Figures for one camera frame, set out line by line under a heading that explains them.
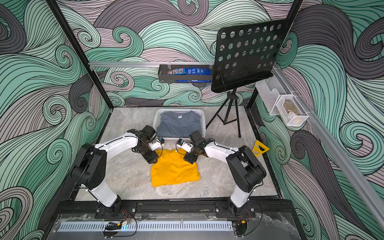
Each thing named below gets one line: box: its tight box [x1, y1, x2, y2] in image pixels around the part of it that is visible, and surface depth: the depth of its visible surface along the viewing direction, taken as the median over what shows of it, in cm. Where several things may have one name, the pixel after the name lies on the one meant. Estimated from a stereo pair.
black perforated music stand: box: [206, 18, 286, 138], surface depth 66 cm
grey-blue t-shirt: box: [156, 110, 202, 138], surface depth 105 cm
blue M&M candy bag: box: [167, 67, 212, 75], surface depth 94 cm
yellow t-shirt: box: [151, 148, 201, 187], surface depth 87 cm
